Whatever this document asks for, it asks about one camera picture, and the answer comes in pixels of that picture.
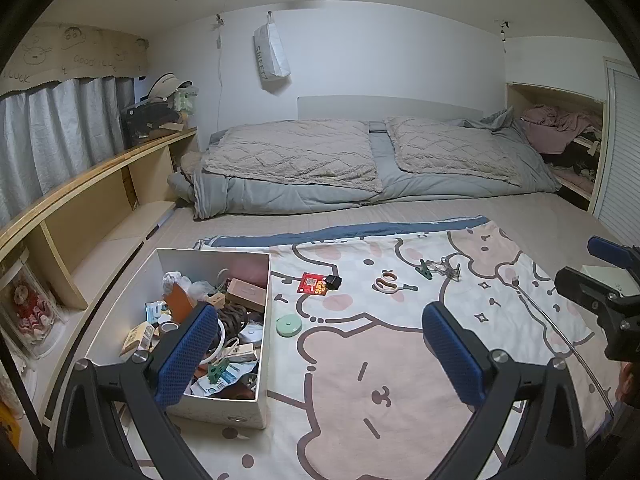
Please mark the tan tissue packet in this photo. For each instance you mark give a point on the tan tissue packet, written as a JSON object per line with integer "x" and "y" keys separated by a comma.
{"x": 136, "y": 339}

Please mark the red foil packet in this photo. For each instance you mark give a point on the red foil packet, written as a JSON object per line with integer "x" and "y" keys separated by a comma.
{"x": 312, "y": 284}

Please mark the green plastic clip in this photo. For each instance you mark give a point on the green plastic clip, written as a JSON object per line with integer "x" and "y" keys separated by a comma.
{"x": 217, "y": 372}

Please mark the black bag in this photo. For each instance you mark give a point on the black bag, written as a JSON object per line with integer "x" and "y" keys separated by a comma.
{"x": 145, "y": 120}

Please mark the tape roll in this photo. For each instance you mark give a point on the tape roll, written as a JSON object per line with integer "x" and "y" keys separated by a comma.
{"x": 170, "y": 327}

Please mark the beige knitted throw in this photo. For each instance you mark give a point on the beige knitted throw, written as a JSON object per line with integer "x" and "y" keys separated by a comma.
{"x": 450, "y": 150}
{"x": 290, "y": 155}

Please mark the clear cylinder display case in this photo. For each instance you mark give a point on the clear cylinder display case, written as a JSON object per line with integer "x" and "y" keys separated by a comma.
{"x": 55, "y": 310}

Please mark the green clothes peg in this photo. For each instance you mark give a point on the green clothes peg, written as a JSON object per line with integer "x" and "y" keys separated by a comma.
{"x": 427, "y": 268}

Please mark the white louvered door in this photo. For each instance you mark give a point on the white louvered door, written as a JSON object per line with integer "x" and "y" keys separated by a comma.
{"x": 622, "y": 160}

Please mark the clear plastic bag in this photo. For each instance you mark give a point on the clear plastic bag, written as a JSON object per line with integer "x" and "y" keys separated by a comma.
{"x": 200, "y": 287}

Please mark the pink clothes pile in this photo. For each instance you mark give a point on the pink clothes pile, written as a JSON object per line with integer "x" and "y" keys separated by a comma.
{"x": 555, "y": 127}

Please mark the beige printed valance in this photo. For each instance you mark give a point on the beige printed valance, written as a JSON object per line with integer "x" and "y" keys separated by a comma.
{"x": 75, "y": 50}

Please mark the green plush toy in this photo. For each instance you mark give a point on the green plush toy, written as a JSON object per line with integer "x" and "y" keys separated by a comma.
{"x": 185, "y": 100}

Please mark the white storage box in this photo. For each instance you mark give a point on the white storage box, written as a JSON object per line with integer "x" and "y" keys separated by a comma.
{"x": 215, "y": 412}

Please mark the silver metal clip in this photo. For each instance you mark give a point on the silver metal clip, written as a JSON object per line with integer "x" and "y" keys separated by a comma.
{"x": 450, "y": 267}

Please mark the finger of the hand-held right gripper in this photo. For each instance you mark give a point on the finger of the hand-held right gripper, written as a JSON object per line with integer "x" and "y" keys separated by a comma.
{"x": 585, "y": 285}
{"x": 610, "y": 252}

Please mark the pale green round case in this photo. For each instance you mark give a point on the pale green round case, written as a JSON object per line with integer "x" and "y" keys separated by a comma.
{"x": 290, "y": 325}

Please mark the blue white packet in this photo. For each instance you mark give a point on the blue white packet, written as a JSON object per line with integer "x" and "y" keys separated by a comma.
{"x": 155, "y": 310}

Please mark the white cardboard box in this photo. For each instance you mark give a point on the white cardboard box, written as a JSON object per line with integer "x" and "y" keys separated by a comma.
{"x": 597, "y": 276}

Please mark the white visor cap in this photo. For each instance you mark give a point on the white visor cap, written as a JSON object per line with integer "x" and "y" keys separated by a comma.
{"x": 167, "y": 85}

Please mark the dark clothes pile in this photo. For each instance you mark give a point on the dark clothes pile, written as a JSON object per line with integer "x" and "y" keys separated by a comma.
{"x": 570, "y": 160}

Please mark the wooden closet niche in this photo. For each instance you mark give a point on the wooden closet niche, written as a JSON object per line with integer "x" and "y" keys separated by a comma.
{"x": 597, "y": 180}

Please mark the red dress doll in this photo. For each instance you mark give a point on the red dress doll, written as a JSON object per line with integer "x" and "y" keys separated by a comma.
{"x": 25, "y": 310}

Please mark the wooden slat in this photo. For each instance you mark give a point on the wooden slat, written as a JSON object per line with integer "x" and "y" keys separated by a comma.
{"x": 167, "y": 127}

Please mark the white headboard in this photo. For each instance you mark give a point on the white headboard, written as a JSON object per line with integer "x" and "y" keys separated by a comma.
{"x": 390, "y": 107}

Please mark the printed cartoon blanket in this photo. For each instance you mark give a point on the printed cartoon blanket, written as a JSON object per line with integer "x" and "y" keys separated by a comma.
{"x": 380, "y": 355}

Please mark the white charger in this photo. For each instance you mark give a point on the white charger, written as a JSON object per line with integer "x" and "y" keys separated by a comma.
{"x": 250, "y": 332}

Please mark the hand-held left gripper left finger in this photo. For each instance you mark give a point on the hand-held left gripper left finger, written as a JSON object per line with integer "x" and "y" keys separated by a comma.
{"x": 187, "y": 355}

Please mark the grey quilt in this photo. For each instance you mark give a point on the grey quilt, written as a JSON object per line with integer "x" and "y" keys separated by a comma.
{"x": 300, "y": 195}

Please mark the white crumpled bag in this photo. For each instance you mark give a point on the white crumpled bag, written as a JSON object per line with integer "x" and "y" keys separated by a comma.
{"x": 172, "y": 277}

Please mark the grey curtain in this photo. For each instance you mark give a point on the grey curtain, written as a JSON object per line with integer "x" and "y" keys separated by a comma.
{"x": 50, "y": 125}

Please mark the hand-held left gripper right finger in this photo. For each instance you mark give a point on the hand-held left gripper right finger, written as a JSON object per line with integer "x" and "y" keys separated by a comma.
{"x": 450, "y": 355}

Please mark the white printed paper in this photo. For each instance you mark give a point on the white printed paper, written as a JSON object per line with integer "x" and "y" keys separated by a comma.
{"x": 215, "y": 387}

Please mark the white hanging bag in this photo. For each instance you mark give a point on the white hanging bag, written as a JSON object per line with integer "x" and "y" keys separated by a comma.
{"x": 272, "y": 52}

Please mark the wooden shelf unit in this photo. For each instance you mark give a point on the wooden shelf unit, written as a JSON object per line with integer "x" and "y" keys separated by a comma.
{"x": 100, "y": 170}

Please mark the small black cube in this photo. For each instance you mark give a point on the small black cube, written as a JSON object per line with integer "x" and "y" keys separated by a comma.
{"x": 333, "y": 281}

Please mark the tan brown box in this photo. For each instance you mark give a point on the tan brown box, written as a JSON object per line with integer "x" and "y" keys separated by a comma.
{"x": 247, "y": 294}

